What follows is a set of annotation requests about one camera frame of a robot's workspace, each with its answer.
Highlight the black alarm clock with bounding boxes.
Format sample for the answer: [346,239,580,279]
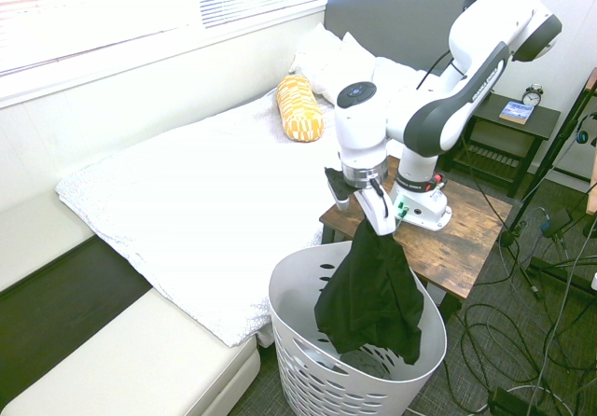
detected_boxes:
[521,82,546,108]

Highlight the wide white window blind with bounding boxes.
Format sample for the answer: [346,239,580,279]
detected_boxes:
[0,0,198,77]

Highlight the yellow patterned bolster pillow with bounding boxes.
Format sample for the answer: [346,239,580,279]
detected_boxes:
[275,74,326,144]

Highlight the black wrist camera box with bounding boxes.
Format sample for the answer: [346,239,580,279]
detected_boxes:
[324,165,354,212]

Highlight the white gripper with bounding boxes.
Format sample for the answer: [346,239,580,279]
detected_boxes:
[355,187,398,239]

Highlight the grey bed headboard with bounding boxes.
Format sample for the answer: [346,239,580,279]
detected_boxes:
[323,0,468,73]

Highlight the white bed pillow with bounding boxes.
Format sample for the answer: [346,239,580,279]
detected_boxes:
[288,21,347,105]
[341,31,378,87]
[371,55,443,94]

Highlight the blue paperback book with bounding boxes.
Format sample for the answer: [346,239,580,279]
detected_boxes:
[498,99,535,126]

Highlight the black garment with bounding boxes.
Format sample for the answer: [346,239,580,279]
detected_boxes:
[312,222,425,367]

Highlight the black power adapter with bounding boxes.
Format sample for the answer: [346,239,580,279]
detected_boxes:
[486,386,597,416]

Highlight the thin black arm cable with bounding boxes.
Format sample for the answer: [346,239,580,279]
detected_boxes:
[369,49,468,219]

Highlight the blue electronic box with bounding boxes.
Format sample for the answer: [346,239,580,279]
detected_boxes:
[539,207,574,239]

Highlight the black floor stand bar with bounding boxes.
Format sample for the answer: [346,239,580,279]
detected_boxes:
[528,256,597,297]

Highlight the white perforated laundry basket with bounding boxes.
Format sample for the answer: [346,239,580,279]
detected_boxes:
[267,242,448,416]

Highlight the rustic wooden side table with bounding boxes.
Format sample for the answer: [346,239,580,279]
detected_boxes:
[318,154,515,325]

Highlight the white bench cushion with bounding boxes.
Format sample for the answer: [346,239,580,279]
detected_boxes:
[0,186,95,292]
[0,288,262,416]

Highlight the tangled black floor cables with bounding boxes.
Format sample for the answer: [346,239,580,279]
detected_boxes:
[442,201,597,416]

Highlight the black nightstand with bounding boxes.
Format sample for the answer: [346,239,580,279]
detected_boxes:
[441,92,562,199]

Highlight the dark bench panel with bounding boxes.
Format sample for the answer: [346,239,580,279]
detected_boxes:
[0,235,154,404]

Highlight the white bed blanket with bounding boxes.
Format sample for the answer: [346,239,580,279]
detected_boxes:
[55,87,347,349]

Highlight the black camera tripod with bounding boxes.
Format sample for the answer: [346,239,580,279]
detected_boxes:
[500,67,597,245]

